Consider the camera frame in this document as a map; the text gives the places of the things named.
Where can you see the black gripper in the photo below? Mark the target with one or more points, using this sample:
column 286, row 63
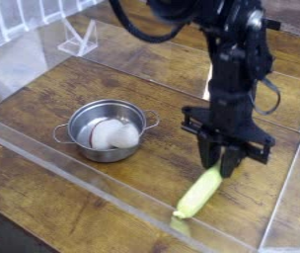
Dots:
column 224, row 125

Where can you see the black bar on wall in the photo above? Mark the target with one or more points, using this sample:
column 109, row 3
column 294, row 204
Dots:
column 271, row 24

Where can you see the white mushroom toy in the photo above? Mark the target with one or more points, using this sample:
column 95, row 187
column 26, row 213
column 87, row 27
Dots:
column 112, row 134

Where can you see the clear acrylic enclosure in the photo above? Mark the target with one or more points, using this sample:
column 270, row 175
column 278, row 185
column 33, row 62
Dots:
column 161, row 77

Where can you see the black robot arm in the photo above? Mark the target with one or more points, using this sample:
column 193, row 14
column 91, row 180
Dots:
column 234, row 28

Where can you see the small steel pot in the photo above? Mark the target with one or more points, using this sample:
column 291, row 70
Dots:
column 109, row 109

